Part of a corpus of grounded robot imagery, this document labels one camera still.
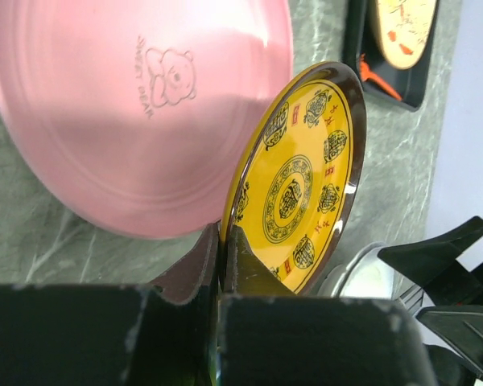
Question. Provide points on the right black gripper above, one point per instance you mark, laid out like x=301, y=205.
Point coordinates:
x=457, y=292

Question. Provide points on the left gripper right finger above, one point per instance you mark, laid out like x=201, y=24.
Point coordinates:
x=269, y=336

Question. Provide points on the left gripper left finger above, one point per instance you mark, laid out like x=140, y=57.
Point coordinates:
x=158, y=333

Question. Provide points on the yellow patterned small plate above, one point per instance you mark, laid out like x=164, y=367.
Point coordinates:
x=294, y=186

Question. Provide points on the orange plastic fork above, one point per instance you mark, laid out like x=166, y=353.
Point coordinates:
x=368, y=75

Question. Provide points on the black serving tray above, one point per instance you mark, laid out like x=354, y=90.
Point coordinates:
x=406, y=87

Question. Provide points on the white ribbed deep plate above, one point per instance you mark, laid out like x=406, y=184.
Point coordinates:
x=364, y=276

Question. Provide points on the pink plastic plate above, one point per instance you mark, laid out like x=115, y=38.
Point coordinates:
x=134, y=113

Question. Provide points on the beige bird pattern plate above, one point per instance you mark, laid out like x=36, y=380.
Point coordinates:
x=401, y=29

